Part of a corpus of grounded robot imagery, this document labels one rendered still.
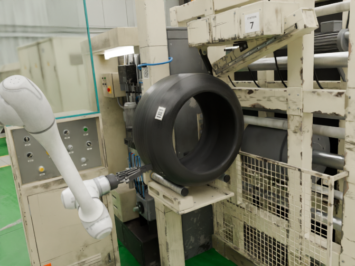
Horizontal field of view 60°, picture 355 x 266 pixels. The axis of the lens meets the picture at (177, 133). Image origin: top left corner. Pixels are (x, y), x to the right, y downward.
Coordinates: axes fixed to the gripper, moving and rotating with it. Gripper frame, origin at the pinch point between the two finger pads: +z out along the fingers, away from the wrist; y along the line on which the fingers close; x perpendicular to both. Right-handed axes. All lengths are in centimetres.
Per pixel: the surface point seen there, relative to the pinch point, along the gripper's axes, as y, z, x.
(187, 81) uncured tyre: -10.2, 27.4, -37.9
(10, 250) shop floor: 168, -80, 94
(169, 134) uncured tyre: -12.7, 10.7, -16.5
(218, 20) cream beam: -5, 56, -63
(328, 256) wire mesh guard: -59, 56, 52
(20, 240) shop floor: 182, -70, 95
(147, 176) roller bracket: 24.8, 9.8, 14.9
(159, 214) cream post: 34, 16, 47
